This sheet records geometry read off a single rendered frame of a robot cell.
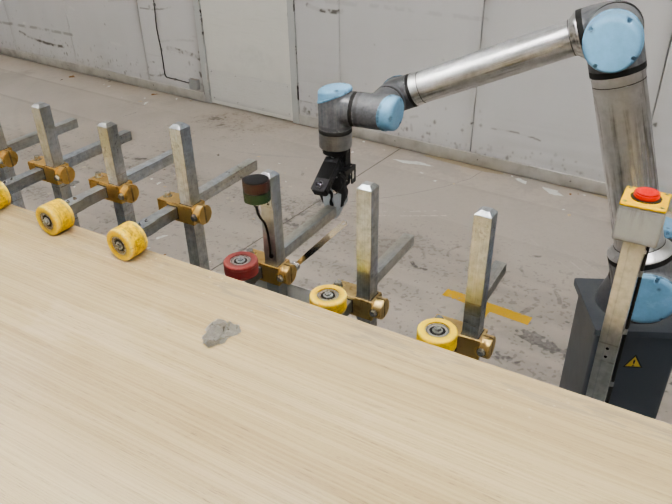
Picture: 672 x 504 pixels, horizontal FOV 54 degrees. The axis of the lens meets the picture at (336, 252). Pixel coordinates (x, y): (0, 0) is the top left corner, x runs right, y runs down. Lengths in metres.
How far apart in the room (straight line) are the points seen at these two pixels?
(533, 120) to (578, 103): 0.28
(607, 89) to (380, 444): 0.90
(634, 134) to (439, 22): 2.72
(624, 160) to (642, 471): 0.73
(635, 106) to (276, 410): 0.98
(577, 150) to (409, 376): 2.98
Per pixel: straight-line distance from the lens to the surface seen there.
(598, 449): 1.15
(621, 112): 1.56
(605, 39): 1.51
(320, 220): 1.78
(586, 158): 4.05
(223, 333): 1.31
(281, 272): 1.56
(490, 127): 4.19
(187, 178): 1.63
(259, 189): 1.42
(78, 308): 1.48
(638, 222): 1.16
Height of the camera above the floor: 1.70
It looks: 31 degrees down
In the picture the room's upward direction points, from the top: 1 degrees counter-clockwise
